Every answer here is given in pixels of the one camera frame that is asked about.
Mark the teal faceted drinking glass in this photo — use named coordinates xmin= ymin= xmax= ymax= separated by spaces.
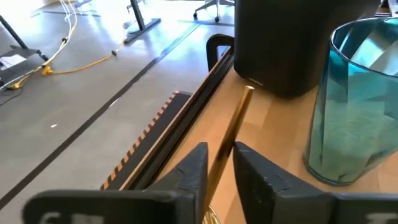
xmin=303 ymin=17 xmax=398 ymax=187

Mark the black table frame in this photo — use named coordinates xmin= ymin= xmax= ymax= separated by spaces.
xmin=119 ymin=46 xmax=236 ymax=191

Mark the orange black hazard strip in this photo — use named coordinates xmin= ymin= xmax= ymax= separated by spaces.
xmin=99 ymin=90 xmax=193 ymax=191

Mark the white paper sheet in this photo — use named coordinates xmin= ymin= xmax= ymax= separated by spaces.
xmin=0 ymin=54 xmax=27 ymax=71

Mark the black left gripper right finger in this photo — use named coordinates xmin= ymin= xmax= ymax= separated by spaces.
xmin=233 ymin=141 xmax=398 ymax=224

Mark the white floor cable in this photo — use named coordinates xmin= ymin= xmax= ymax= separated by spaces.
xmin=0 ymin=0 xmax=78 ymax=91

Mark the office chair wheeled base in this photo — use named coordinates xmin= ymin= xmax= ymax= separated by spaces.
xmin=192 ymin=0 xmax=236 ymax=24

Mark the black desk leg foot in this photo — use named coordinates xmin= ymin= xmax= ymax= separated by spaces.
xmin=123 ymin=0 xmax=162 ymax=45

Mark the yellow floor cable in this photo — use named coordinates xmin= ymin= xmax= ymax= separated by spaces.
xmin=6 ymin=0 xmax=127 ymax=91

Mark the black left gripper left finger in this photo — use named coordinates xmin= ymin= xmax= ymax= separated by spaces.
xmin=22 ymin=141 xmax=209 ymax=224

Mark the dark desk base frame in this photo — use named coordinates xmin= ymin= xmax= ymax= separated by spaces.
xmin=0 ymin=14 xmax=50 ymax=85

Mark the black cable loop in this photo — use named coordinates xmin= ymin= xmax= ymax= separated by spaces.
xmin=206 ymin=33 xmax=236 ymax=73

